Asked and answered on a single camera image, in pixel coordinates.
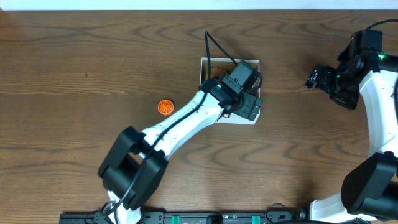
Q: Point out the brown plush toy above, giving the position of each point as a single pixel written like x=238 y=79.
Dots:
x=218 y=70

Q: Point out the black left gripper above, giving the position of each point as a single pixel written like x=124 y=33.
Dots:
x=252 y=107

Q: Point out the orange lattice ball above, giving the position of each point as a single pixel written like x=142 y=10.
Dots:
x=165 y=107

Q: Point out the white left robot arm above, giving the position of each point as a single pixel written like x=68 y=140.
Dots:
x=133 y=168

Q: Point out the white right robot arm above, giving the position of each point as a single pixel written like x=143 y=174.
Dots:
x=368 y=192

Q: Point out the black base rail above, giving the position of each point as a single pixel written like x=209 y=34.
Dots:
x=277 y=215

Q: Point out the white cardboard box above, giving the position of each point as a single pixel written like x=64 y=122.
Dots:
x=232 y=118

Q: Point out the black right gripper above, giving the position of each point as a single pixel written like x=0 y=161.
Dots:
x=324 y=78

